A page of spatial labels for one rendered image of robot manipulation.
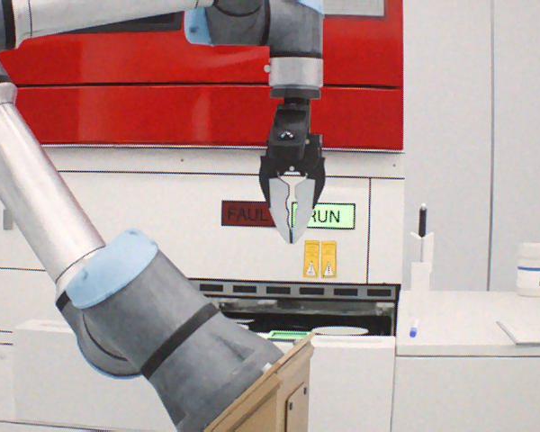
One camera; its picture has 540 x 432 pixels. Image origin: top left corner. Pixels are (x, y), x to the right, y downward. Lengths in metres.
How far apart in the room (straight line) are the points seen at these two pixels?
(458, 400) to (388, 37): 0.81
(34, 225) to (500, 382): 0.67
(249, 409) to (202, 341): 0.10
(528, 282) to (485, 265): 1.58
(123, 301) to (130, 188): 1.01
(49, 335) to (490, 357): 0.63
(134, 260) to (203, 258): 0.98
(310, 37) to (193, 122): 0.61
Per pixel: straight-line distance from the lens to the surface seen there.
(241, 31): 1.63
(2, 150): 1.51
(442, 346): 1.64
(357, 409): 1.65
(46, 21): 1.47
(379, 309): 2.25
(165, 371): 1.30
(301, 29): 1.65
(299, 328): 2.20
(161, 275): 1.31
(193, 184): 2.27
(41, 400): 1.73
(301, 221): 1.66
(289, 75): 1.65
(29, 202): 1.49
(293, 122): 1.61
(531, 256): 2.17
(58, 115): 2.28
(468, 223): 3.74
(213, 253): 2.27
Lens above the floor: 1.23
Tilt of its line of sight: 3 degrees down
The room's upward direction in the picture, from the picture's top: 1 degrees clockwise
